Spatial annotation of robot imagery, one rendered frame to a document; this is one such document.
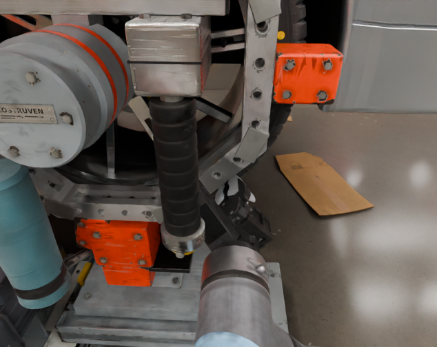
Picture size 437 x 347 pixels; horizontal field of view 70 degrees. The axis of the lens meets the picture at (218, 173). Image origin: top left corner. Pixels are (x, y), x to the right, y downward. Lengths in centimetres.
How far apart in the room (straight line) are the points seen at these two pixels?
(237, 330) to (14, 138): 31
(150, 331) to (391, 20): 88
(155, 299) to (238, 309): 58
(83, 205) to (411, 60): 64
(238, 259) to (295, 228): 107
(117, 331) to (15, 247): 49
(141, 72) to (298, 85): 28
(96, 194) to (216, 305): 37
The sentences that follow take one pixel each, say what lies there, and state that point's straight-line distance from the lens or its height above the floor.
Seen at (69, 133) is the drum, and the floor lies 83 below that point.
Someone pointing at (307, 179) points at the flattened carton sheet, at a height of 1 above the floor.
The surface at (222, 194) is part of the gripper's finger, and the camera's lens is 57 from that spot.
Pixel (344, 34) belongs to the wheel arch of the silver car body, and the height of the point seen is 88.
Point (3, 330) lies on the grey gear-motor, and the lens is 81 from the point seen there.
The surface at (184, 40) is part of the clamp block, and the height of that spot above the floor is 94.
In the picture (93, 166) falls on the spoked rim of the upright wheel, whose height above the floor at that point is 63.
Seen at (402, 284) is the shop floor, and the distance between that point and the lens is 141.
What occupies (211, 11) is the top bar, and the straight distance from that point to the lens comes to 25.
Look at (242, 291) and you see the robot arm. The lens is 39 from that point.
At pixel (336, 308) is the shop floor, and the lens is 124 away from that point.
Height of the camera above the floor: 98
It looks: 33 degrees down
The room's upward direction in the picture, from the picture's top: straight up
